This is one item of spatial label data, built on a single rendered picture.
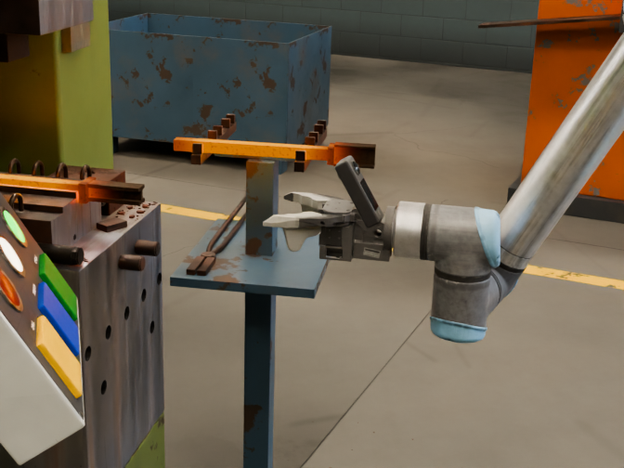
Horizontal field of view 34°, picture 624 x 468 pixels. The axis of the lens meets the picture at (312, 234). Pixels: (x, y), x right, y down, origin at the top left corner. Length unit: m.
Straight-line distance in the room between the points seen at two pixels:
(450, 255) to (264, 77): 3.93
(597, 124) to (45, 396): 0.94
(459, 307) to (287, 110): 3.90
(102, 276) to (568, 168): 0.77
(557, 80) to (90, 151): 3.29
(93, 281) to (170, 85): 4.04
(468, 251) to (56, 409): 0.75
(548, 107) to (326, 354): 2.13
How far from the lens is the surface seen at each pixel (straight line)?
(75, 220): 1.73
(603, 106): 1.61
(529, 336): 3.71
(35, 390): 1.06
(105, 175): 1.90
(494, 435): 3.04
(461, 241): 1.57
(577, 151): 1.63
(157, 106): 5.72
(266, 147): 2.03
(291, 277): 2.09
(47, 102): 1.99
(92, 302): 1.68
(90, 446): 1.76
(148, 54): 5.69
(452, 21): 9.37
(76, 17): 1.70
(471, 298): 1.61
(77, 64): 2.05
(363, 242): 1.62
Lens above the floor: 1.49
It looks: 19 degrees down
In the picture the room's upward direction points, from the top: 2 degrees clockwise
